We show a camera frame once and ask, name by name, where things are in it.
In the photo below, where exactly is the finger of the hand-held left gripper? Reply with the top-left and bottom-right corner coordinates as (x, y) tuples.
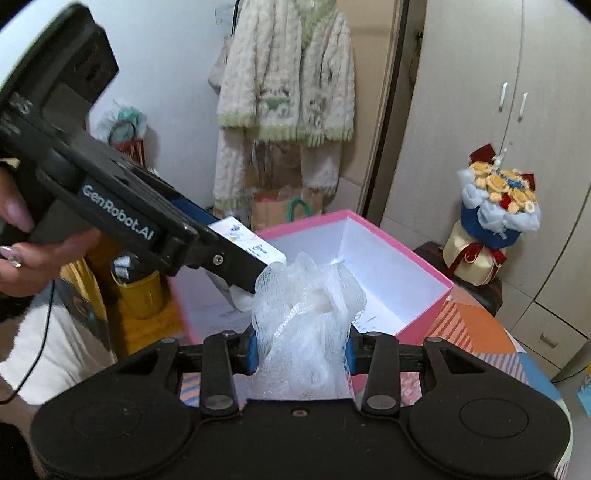
(171, 191), (220, 228)
(185, 226), (273, 295)

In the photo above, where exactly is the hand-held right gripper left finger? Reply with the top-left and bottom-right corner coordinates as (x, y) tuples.
(115, 329), (258, 416)

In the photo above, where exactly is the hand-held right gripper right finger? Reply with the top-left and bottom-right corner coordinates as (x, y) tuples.
(344, 326), (486, 414)

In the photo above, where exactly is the small white printed carton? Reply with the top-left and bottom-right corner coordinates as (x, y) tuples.
(207, 218), (288, 311)

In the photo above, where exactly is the white mesh bath pouf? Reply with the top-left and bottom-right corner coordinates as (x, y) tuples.
(250, 252), (368, 400)

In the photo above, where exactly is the pink cardboard box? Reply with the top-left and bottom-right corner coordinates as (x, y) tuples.
(168, 209), (456, 350)

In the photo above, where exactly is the person's left hand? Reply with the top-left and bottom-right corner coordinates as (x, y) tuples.
(0, 178), (103, 297)

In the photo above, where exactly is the white plastic bag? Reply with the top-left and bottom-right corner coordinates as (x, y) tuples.
(89, 98), (149, 145)

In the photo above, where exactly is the red basket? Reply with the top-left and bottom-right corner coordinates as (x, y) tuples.
(114, 137), (147, 168)

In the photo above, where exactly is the brown paper bag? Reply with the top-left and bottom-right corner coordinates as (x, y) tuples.
(252, 186), (325, 232)

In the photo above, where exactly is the yellow bucket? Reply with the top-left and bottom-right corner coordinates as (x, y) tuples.
(110, 269), (168, 320)

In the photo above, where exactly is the cream knitted cardigan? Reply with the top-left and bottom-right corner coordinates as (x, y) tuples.
(209, 0), (357, 214)

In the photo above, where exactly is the white fleece garment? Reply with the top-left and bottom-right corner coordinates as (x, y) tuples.
(0, 301), (117, 408)

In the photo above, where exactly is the yellow flower bouquet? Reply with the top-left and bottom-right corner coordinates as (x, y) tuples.
(442, 143), (542, 287)

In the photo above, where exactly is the colourful paper gift bag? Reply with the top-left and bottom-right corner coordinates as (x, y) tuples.
(575, 362), (591, 400)

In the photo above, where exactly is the white wardrobe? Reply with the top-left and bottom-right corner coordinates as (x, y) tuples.
(369, 0), (591, 384)

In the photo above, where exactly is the black cable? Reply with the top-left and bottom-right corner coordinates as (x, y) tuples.
(0, 276), (57, 407)

